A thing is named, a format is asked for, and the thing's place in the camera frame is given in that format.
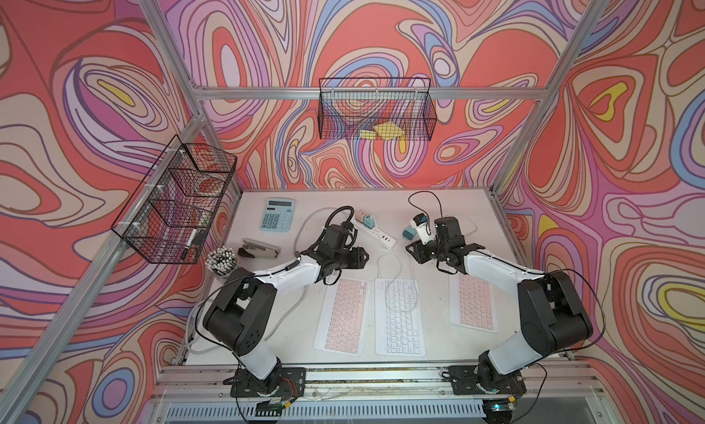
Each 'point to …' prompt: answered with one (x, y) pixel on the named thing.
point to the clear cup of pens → (222, 262)
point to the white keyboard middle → (398, 325)
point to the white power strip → (376, 234)
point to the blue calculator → (277, 215)
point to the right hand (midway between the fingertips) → (412, 252)
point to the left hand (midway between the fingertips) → (367, 257)
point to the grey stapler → (257, 249)
